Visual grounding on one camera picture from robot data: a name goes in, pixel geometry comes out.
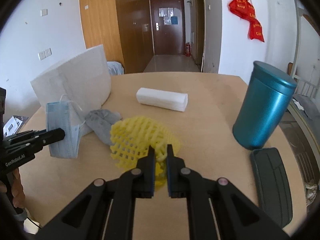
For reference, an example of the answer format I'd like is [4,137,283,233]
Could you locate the blue face mask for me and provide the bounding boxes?
[46,94,85,159]

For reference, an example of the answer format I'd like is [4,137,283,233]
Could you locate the grey sock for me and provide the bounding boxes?
[85,109,122,146]

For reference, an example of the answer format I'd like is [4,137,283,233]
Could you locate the yellow foam fruit net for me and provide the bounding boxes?
[110,116,181,191]

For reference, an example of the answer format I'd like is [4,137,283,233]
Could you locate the left hand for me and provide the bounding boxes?
[11,168,25,209]

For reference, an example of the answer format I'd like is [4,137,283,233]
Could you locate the black smartphone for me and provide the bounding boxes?
[250,147,293,228]

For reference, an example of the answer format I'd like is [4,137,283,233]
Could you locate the white styrofoam box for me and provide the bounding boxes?
[30,45,111,135]

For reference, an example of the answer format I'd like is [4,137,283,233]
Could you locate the light blue covered bundle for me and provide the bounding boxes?
[107,61,125,76]

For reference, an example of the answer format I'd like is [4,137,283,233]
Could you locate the teal metal canister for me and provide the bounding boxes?
[232,61,297,150]

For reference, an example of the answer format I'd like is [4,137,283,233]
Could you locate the metal bunk bed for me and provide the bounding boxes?
[290,0,319,140]

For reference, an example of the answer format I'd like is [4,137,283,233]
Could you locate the wooden wardrobe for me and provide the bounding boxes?
[79,0,153,74]

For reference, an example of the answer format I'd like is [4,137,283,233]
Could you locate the red fire extinguisher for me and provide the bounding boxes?
[185,42,191,57]

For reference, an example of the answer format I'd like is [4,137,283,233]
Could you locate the dark brown entrance door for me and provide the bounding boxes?
[150,0,185,55]

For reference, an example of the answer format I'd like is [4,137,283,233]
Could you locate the red hanging bags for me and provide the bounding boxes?
[228,0,265,42]

